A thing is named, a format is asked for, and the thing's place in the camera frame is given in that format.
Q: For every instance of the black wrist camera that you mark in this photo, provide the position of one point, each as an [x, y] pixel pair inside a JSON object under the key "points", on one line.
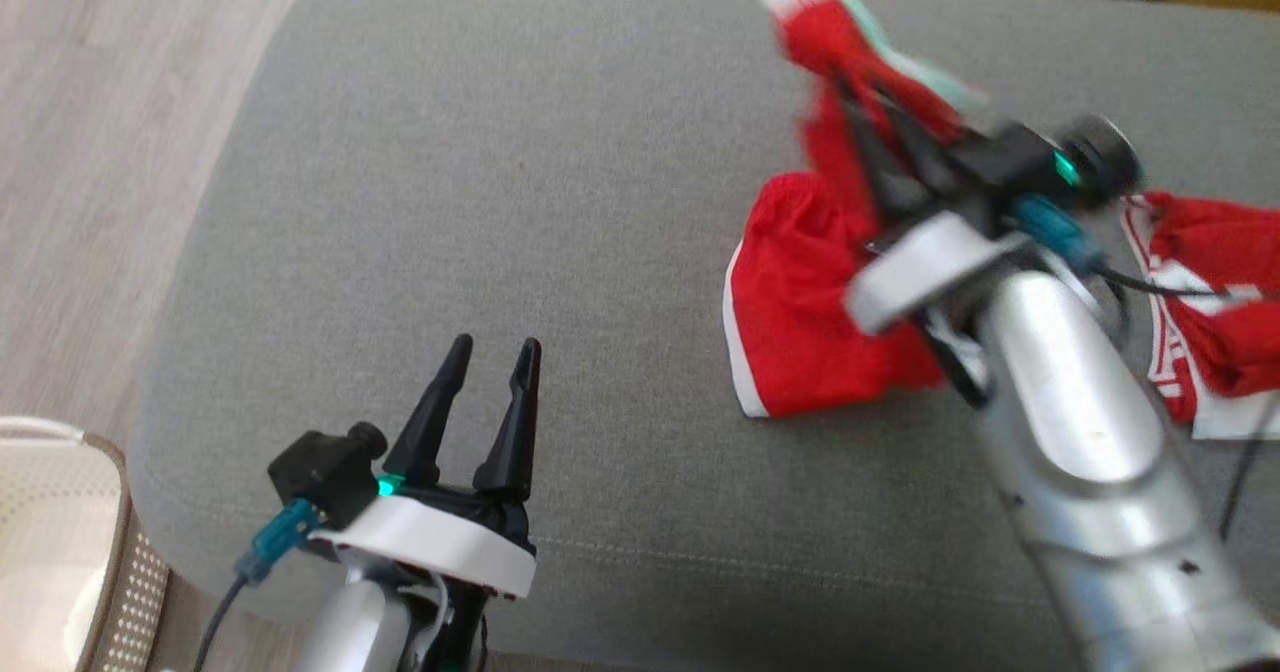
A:
{"points": [[1010, 162], [320, 472]]}

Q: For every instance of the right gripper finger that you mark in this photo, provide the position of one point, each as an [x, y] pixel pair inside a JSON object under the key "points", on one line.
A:
{"points": [[930, 162], [885, 187]]}

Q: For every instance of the beige perforated laundry basket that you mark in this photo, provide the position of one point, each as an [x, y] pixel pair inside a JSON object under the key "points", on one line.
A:
{"points": [[60, 552]]}

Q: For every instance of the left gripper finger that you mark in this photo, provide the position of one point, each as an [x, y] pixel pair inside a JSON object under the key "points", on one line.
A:
{"points": [[512, 432], [430, 422]]}

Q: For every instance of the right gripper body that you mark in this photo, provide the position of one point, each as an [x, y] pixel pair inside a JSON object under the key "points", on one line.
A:
{"points": [[920, 267]]}

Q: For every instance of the red basketball jersey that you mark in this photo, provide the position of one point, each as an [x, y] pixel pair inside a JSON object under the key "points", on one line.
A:
{"points": [[1230, 252]]}

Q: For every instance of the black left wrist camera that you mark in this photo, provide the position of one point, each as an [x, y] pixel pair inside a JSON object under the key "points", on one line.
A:
{"points": [[320, 472]]}

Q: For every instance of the red basketball shorts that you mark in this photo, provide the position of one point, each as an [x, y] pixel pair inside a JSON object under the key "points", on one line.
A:
{"points": [[800, 302]]}

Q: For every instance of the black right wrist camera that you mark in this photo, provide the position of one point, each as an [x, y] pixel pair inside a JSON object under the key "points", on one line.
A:
{"points": [[1010, 162]]}

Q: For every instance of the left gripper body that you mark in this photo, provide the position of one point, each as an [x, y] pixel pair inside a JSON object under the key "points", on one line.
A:
{"points": [[440, 542]]}

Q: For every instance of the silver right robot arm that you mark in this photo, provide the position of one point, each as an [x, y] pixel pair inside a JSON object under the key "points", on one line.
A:
{"points": [[1080, 432]]}

